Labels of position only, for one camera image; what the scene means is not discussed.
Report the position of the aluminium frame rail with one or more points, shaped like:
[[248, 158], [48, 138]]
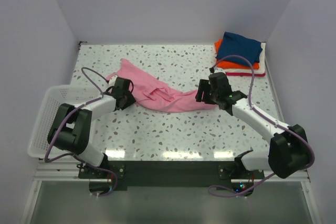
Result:
[[65, 169]]

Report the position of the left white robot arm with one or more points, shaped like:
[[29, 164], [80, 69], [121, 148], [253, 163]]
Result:
[[69, 134]]

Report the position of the folded white t shirt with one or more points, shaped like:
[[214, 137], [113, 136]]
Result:
[[261, 62]]

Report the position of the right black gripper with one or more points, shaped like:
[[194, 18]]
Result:
[[203, 86]]

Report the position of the folded orange t shirt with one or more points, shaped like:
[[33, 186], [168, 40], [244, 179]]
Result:
[[232, 65]]

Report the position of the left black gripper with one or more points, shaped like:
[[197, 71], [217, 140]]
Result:
[[130, 100]]

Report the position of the pink t shirt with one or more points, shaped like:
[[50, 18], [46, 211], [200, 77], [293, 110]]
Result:
[[156, 95]]

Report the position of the folded red t shirt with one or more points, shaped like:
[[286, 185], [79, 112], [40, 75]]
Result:
[[241, 74]]

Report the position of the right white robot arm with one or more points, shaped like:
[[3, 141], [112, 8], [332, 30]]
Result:
[[289, 150]]

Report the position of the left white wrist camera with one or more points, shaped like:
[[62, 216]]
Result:
[[111, 80]]

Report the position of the folded blue t shirt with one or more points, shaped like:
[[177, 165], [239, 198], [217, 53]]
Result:
[[235, 44]]

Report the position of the white plastic laundry basket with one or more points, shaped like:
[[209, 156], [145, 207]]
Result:
[[54, 97]]

